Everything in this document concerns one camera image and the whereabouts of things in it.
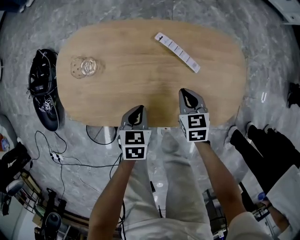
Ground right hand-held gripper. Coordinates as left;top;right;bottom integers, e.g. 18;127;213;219
178;88;211;145

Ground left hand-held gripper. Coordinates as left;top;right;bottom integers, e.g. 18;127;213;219
117;105;152;161

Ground white printed strip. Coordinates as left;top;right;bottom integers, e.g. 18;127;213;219
154;32;202;74

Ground person's left forearm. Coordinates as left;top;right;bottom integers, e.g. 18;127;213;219
87;159;137;240

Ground person's right forearm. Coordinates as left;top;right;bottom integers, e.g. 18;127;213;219
194;142;247;227

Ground wooden coffee table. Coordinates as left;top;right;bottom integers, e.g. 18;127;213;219
55;19;248;129

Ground person's right white shoe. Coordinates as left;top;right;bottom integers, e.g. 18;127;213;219
157;127;173;137

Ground person's pale trousers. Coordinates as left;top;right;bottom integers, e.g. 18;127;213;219
121;131;213;235

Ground clear glass cup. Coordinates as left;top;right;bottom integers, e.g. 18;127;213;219
70;55;106;80

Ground white power strip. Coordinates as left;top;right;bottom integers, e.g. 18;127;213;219
49;151;65;163

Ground person's white shirt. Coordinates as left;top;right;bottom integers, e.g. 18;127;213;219
123;210;269;240

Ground grey white beanbag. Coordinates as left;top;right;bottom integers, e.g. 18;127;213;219
0;114;20;153

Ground white sideboard cabinet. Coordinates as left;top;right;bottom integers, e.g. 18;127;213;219
267;0;300;26

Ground black cable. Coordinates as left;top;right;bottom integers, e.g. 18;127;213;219
60;152;124;169
34;130;68;162

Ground white cable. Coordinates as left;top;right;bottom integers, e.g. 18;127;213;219
62;156;104;196

